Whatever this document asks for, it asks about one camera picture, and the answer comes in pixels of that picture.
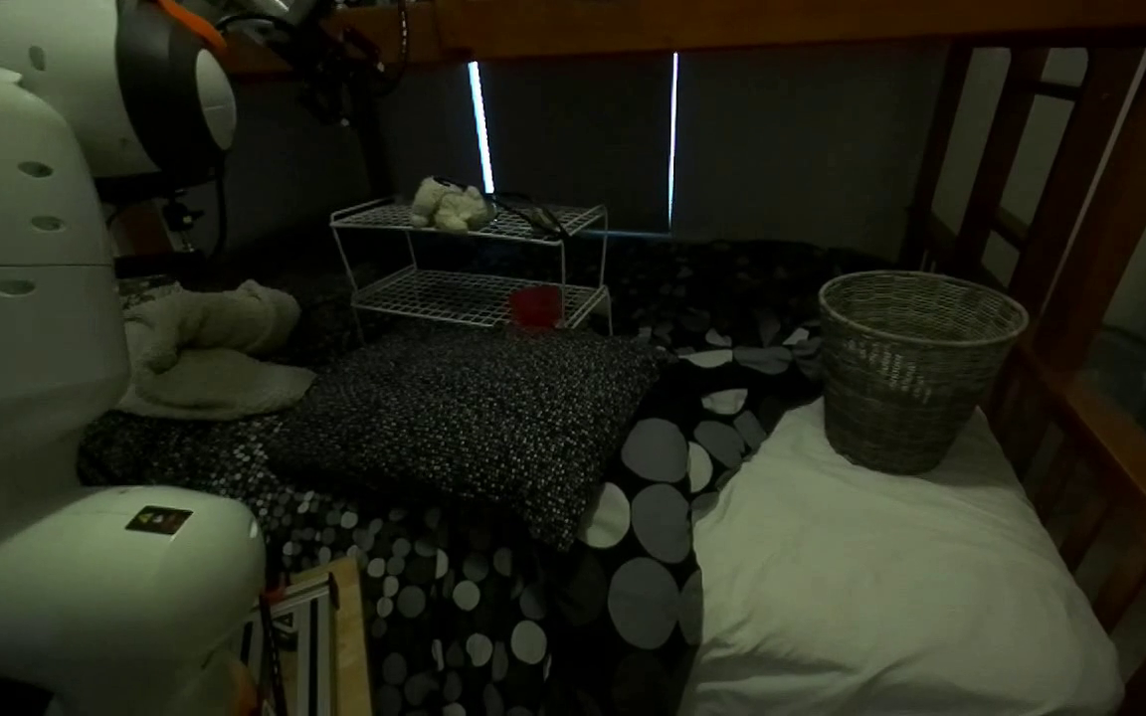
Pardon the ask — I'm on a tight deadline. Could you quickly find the wooden framed crate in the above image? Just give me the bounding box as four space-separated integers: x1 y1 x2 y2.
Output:
251 553 373 716

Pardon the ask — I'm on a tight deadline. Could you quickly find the white bed mattress sheet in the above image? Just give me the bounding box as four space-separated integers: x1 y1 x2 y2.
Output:
674 395 1125 716

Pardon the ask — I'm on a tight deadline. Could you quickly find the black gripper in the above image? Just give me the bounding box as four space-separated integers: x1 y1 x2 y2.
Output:
236 0 389 89

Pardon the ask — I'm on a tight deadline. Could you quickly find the black pillow with small dots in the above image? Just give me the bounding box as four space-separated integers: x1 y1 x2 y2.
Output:
268 325 670 553

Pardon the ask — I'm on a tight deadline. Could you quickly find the black duvet with large dots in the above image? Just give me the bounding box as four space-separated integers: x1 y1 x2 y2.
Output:
72 236 898 716

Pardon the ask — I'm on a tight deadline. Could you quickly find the beige crumpled towel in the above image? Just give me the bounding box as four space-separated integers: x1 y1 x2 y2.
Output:
115 276 324 427

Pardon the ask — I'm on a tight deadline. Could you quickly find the wooden bunk bed frame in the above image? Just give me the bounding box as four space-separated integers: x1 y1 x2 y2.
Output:
107 0 1146 716

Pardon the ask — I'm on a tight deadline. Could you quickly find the white fluffy toy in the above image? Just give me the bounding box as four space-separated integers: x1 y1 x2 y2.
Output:
407 169 493 236

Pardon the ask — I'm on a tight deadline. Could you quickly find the white wire rack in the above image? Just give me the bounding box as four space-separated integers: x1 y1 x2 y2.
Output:
325 196 615 338

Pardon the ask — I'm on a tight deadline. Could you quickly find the red cup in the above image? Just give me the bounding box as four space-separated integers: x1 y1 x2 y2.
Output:
507 281 566 338

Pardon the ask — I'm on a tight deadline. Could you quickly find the window with dark blind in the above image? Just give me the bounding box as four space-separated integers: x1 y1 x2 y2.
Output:
460 53 690 236

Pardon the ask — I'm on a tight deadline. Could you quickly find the woven wicker basket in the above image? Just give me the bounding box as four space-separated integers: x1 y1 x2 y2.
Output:
814 266 1031 477

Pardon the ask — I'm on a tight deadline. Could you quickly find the orange cable clip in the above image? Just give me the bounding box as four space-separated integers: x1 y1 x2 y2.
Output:
152 0 236 61

